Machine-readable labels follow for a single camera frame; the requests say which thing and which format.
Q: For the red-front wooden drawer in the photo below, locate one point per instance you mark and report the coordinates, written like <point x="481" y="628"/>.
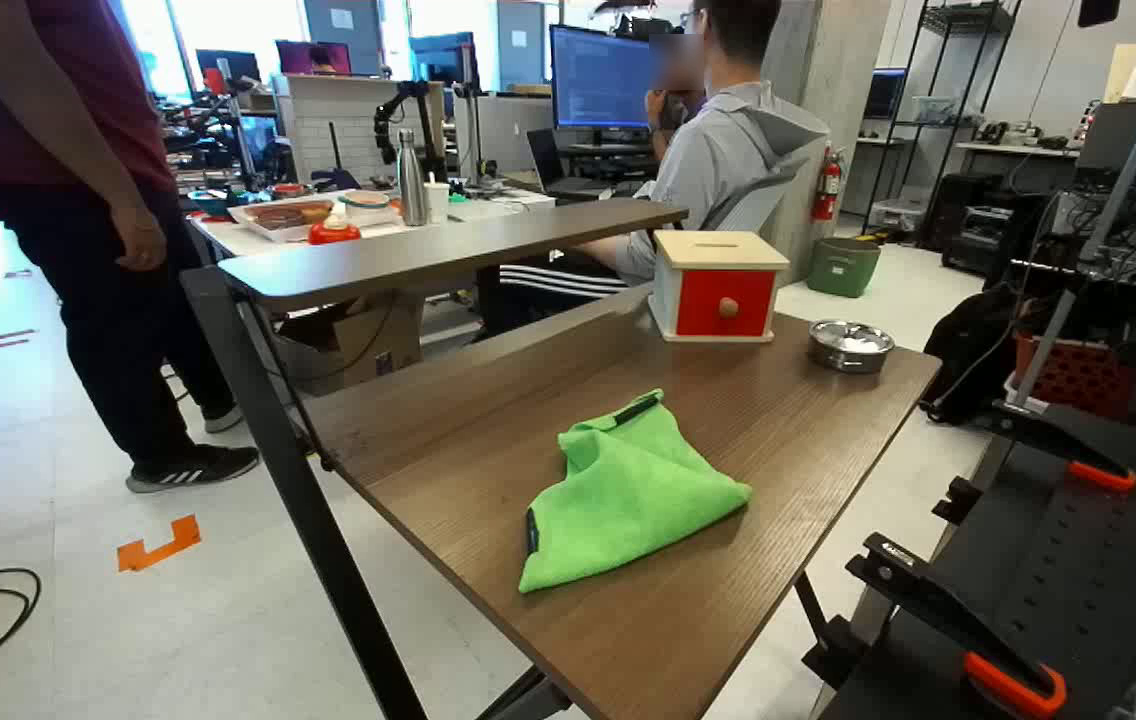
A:
<point x="710" y="306"/>

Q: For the plate with food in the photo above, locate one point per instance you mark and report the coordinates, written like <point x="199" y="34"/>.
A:
<point x="284" y="212"/>

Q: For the black backpack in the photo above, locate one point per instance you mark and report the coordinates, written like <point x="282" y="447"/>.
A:
<point x="974" y="354"/>

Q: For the cardboard box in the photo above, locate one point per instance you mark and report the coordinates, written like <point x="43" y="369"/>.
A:
<point x="354" y="344"/>

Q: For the wooden box with slot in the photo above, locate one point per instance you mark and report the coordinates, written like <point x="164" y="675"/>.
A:
<point x="717" y="248"/>

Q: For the red plastic crate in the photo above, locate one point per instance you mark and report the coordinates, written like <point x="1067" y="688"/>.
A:
<point x="1080" y="378"/>

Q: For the orange block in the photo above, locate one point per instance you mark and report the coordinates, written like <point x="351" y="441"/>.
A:
<point x="332" y="232"/>

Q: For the standing person in maroon shirt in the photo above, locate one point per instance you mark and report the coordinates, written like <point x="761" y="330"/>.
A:
<point x="90" y="242"/>

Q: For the green plastic bin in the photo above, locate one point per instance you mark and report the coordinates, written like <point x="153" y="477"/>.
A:
<point x="842" y="265"/>

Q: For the red fire extinguisher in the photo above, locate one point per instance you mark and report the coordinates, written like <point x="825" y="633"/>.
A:
<point x="831" y="187"/>

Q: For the green microfiber cloth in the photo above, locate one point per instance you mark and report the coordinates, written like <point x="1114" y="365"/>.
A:
<point x="631" y="492"/>

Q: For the steel pot with lid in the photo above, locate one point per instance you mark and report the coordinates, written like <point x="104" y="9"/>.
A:
<point x="850" y="344"/>

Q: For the computer monitor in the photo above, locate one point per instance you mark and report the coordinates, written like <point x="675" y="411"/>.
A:
<point x="606" y="82"/>

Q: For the seated person in grey hoodie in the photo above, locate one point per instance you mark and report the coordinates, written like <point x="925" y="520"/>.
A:
<point x="731" y="160"/>

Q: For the black laptop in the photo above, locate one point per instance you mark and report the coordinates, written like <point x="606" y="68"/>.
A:
<point x="549" y="160"/>

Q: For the grey metal tripod pole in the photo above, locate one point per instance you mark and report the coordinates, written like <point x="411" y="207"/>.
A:
<point x="1100" y="212"/>

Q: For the steel water bottle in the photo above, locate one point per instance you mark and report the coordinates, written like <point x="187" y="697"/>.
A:
<point x="413" y="182"/>

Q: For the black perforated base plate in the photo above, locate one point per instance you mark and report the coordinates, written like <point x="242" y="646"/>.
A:
<point x="1089" y="585"/>

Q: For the black metal shelf rack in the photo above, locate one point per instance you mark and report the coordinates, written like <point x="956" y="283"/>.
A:
<point x="950" y="121"/>

